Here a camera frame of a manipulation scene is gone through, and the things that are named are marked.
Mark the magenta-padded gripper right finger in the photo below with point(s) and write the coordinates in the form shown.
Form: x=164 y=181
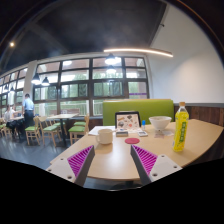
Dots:
x=146 y=160

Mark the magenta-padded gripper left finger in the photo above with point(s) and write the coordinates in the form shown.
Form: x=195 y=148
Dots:
x=78 y=161

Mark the yellow drink bottle orange cap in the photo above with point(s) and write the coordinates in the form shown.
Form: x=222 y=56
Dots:
x=181 y=130

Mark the flat round red coaster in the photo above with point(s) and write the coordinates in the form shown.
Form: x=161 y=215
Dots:
x=132 y=140

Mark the small white flat device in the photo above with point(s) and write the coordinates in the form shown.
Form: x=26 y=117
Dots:
x=142 y=133

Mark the pinkish clear packet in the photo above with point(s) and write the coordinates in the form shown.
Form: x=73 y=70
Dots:
x=158 y=135

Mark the small blue-capped white bottle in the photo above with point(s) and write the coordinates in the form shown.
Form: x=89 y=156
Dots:
x=143 y=125

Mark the white paper slip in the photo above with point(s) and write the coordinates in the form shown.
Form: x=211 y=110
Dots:
x=168 y=132

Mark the white ribbed mug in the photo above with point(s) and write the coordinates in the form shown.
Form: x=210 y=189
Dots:
x=106 y=136

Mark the white printed paper sheet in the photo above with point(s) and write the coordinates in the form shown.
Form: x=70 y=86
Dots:
x=100 y=130

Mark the white bowl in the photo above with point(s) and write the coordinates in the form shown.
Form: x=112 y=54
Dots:
x=160 y=122

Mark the black-framed picture sign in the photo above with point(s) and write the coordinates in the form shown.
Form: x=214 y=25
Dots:
x=128 y=120

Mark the wooden chairs with green seats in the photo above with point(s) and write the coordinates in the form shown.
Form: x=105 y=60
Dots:
x=50 y=128

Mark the light wooden dining table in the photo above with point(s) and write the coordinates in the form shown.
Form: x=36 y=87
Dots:
x=62 y=116

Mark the green booth bench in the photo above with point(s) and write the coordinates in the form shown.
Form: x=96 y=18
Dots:
x=146 y=108

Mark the person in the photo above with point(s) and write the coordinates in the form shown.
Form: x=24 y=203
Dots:
x=8 y=115
x=28 y=108

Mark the hanging pendant lamps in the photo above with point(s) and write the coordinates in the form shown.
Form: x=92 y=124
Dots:
x=111 y=60

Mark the long curved light strip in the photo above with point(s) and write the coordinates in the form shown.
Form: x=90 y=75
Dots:
x=140 y=50

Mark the large black-framed window wall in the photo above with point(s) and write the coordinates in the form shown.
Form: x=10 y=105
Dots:
x=76 y=90

